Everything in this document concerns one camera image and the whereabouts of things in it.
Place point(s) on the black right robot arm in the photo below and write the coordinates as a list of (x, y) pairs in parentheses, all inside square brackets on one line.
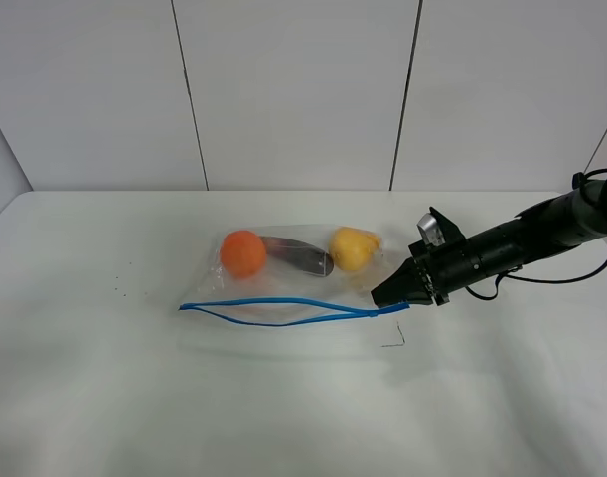
[(542, 231)]

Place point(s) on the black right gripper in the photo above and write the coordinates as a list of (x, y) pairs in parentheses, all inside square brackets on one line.
[(445, 269)]

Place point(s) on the orange fruit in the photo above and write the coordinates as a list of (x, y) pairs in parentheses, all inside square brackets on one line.
[(243, 254)]

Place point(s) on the clear zip bag blue seal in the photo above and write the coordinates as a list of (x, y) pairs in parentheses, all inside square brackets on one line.
[(284, 311)]

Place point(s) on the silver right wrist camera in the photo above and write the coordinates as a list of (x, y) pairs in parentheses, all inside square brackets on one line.
[(430, 231)]

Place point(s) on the yellow pear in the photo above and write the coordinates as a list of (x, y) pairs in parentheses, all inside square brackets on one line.
[(353, 249)]

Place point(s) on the dark purple eggplant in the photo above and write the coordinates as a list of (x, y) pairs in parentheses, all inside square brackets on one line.
[(300, 255)]

